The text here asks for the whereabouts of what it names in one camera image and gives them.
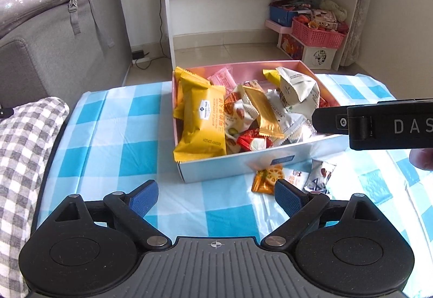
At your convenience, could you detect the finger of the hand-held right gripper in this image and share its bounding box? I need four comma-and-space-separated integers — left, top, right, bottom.
312, 105, 350, 135

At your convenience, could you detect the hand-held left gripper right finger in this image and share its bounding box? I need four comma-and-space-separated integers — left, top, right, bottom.
260, 179, 379, 249

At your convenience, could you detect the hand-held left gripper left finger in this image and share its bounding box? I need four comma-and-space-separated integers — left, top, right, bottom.
54, 180, 170, 249

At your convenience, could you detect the small white snack packet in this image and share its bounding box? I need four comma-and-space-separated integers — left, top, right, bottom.
286, 170, 313, 192

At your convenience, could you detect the orange lotus-root snack packet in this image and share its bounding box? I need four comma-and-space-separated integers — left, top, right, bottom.
251, 164, 287, 195

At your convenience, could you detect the white blue-print snack packet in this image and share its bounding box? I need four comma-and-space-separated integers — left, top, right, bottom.
303, 159, 337, 194

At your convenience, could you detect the white crinkled snack packet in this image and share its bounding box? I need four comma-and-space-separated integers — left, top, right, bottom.
267, 90, 309, 144

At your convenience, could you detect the white grey snack packet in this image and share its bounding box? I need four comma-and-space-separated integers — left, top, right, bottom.
275, 66, 321, 112

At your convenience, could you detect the gold snack packet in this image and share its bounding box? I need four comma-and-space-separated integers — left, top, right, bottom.
241, 84, 285, 140

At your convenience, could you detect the red snack packet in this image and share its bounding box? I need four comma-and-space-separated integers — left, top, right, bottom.
237, 131, 274, 152

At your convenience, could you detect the small yellow snack packet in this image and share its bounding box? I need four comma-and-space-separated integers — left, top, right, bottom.
263, 69, 282, 87

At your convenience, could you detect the pink cardboard box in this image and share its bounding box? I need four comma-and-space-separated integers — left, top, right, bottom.
171, 59, 352, 184

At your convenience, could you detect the white nut-print snack packet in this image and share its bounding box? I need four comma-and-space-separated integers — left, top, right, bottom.
223, 92, 261, 136

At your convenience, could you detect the large yellow blue-label packet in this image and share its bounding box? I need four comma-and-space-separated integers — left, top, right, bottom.
173, 77, 227, 163

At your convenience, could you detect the pink snack packet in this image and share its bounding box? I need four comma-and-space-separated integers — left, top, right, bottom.
207, 66, 237, 92

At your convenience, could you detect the person's right hand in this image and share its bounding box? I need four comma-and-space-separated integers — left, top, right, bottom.
409, 146, 433, 172

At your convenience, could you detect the blue white checkered tablecloth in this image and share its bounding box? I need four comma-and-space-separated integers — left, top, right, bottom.
32, 73, 433, 298

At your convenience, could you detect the white printed storage box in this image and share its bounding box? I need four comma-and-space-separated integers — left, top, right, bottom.
277, 32, 339, 70

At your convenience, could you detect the large pink plastic basket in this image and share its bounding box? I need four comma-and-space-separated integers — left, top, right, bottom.
291, 17, 347, 49

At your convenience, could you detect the lace curtain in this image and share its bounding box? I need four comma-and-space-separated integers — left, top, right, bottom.
340, 0, 371, 67

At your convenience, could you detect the cream plush toy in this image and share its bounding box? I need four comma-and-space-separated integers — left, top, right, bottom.
320, 0, 347, 20

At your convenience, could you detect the blue storage box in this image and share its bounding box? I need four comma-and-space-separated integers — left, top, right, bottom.
269, 5, 298, 27

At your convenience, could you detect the person's plaid trouser leg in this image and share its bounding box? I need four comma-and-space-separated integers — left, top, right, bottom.
0, 97, 70, 298

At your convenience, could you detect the power strip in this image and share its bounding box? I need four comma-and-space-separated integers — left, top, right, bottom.
131, 49, 151, 64

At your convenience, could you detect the white bookshelf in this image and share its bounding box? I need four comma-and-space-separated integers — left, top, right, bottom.
157, 0, 376, 71

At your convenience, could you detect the grey sofa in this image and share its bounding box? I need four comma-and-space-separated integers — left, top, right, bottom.
0, 0, 132, 110

